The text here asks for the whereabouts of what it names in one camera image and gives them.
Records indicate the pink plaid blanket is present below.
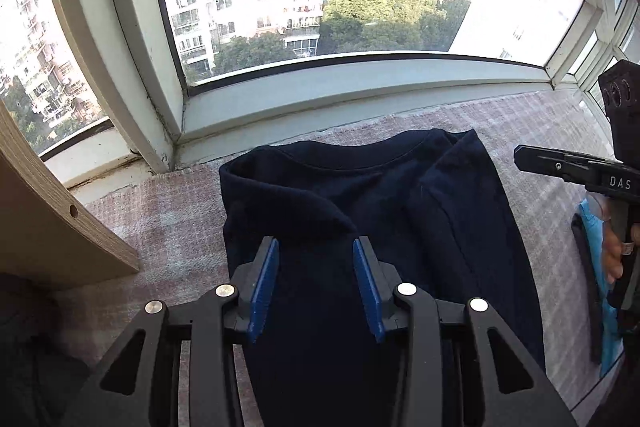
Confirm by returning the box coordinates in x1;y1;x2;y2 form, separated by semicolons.
67;89;626;427

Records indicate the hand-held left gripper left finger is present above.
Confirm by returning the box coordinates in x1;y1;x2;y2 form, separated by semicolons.
59;236;281;427

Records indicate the person's right forearm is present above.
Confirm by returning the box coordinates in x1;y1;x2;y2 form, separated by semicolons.
587;332;640;427

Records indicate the navy blue shirt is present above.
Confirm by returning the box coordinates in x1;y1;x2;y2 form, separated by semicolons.
218;128;547;427

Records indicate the grey folded garment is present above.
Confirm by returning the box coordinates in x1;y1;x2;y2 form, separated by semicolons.
571;213;604;364

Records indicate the white window frame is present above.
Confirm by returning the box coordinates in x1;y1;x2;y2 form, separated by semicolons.
0;0;640;202

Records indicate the light blue folded garment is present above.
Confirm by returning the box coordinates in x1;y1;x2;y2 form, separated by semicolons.
577;199;626;378

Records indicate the wooden panel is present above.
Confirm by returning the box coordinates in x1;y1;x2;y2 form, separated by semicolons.
0;102;141;292

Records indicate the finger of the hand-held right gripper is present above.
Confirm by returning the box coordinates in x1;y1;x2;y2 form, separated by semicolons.
513;145;601;185

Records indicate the person's right hand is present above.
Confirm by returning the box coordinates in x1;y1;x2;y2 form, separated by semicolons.
601;222;640;288

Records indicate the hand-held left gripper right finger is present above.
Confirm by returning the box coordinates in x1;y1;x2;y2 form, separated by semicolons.
352;236;578;427

